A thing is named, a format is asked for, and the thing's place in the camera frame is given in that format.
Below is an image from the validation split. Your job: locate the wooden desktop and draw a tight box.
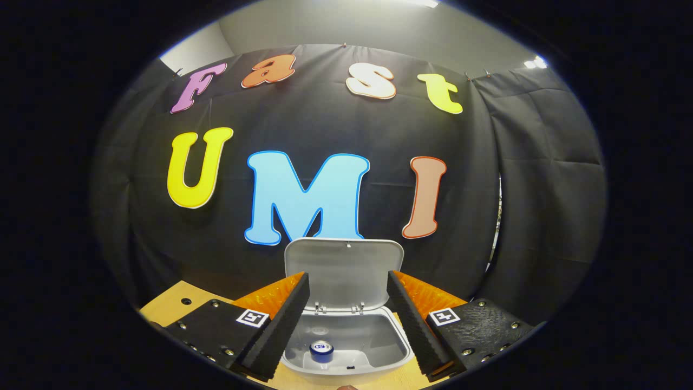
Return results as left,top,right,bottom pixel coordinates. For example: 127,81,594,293
139,280,450,390

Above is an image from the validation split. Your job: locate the white desktop garbage bin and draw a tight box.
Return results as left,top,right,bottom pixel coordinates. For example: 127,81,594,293
280,237,415,386

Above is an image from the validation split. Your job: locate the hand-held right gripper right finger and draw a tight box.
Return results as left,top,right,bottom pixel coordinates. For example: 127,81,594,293
387,270,537,382

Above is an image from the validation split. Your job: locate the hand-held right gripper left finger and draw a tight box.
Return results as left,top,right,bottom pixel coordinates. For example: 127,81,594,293
162,271,311,382

